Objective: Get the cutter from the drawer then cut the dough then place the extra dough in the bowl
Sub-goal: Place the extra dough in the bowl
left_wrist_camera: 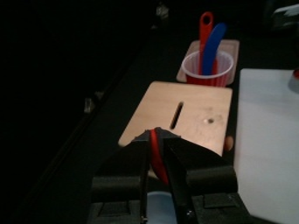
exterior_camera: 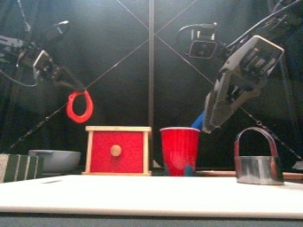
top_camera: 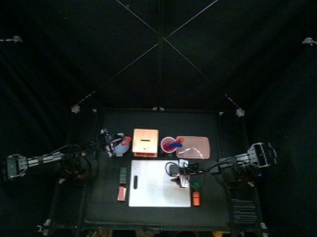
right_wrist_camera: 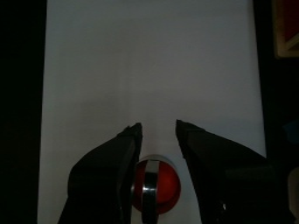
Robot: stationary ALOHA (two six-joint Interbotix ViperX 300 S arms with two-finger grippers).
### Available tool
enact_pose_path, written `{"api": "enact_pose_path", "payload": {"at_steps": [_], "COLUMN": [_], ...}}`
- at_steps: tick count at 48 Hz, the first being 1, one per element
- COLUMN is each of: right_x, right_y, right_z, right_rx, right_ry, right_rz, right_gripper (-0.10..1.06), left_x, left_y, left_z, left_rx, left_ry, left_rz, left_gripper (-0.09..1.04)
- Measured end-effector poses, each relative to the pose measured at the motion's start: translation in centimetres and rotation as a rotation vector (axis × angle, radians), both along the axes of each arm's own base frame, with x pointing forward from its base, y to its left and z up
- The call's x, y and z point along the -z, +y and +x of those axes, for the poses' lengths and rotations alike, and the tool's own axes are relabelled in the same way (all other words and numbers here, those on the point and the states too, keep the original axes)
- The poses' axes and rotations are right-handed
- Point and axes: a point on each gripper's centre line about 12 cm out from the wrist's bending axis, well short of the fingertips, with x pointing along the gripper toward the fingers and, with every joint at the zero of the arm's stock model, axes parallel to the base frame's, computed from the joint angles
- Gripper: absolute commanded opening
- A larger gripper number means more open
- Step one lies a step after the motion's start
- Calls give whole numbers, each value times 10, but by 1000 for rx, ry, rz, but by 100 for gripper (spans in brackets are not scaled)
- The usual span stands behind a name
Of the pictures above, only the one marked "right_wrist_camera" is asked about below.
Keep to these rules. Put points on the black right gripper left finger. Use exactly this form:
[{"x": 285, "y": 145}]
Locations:
[{"x": 102, "y": 175}]

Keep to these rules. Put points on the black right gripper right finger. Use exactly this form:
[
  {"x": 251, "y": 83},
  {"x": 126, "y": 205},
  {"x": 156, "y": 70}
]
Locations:
[{"x": 229, "y": 180}]

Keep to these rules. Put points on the white drawer cabinet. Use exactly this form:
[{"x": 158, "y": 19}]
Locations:
[{"x": 150, "y": 73}]

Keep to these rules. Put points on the wooden box with red panel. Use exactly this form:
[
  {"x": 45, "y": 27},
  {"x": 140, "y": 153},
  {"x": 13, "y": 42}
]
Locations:
[{"x": 287, "y": 27}]

